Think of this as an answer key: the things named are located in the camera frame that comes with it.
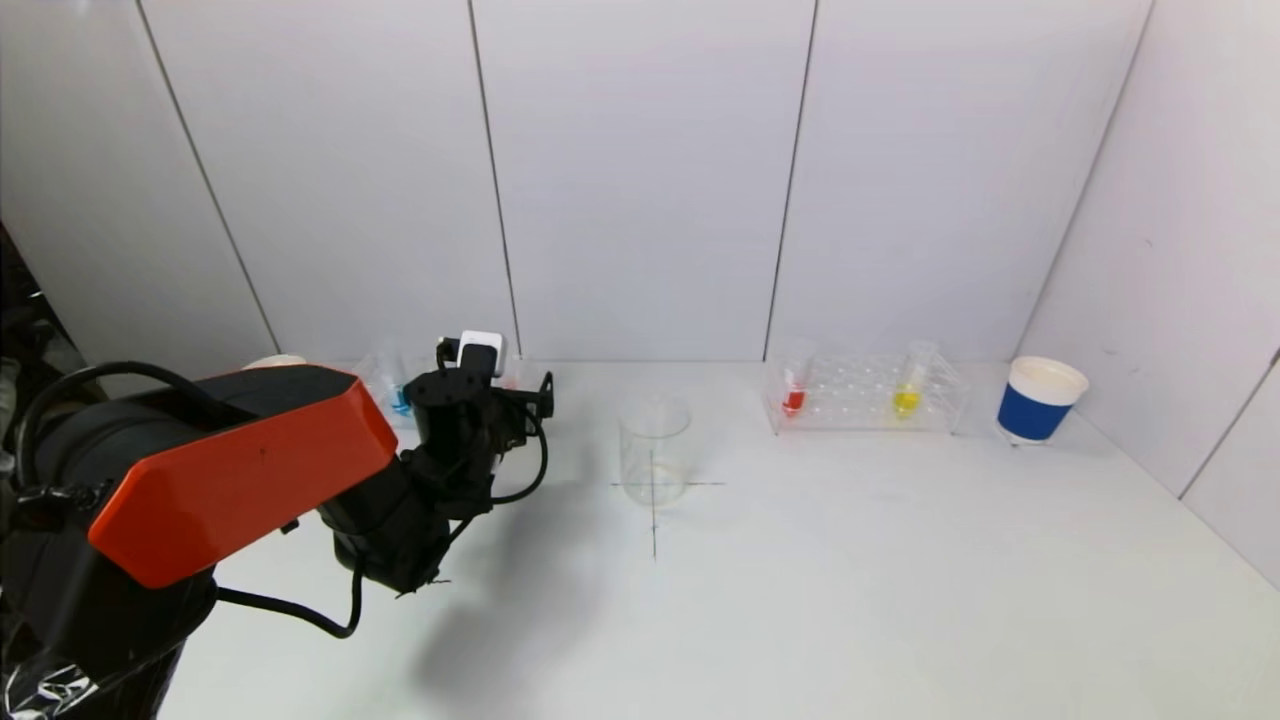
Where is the test tube with yellow pigment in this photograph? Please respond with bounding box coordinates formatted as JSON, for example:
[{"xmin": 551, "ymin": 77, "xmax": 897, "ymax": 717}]
[{"xmin": 890, "ymin": 341, "xmax": 939, "ymax": 419}]

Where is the clear glass beaker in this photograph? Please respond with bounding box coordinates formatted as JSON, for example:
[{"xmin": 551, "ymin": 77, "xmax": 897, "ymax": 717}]
[{"xmin": 617, "ymin": 397, "xmax": 693, "ymax": 508}]

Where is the test tube with red pigment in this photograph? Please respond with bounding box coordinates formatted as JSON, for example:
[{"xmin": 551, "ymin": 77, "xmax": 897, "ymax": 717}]
[{"xmin": 781, "ymin": 340, "xmax": 817, "ymax": 418}]

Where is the clear acrylic test tube rack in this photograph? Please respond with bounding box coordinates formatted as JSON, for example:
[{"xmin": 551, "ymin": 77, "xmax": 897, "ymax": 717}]
[
  {"xmin": 762, "ymin": 352, "xmax": 968, "ymax": 437},
  {"xmin": 352, "ymin": 350, "xmax": 421, "ymax": 429}
]

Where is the thin black left camera cable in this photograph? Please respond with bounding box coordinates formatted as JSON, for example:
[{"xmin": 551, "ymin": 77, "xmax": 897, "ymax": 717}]
[{"xmin": 470, "ymin": 405, "xmax": 550, "ymax": 507}]

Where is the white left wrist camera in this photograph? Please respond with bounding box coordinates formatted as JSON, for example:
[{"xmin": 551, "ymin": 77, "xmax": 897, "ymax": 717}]
[{"xmin": 457, "ymin": 330, "xmax": 507, "ymax": 379}]

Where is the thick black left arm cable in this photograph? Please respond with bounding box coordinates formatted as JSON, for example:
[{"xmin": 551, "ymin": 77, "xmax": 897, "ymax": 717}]
[{"xmin": 10, "ymin": 360, "xmax": 366, "ymax": 639}]

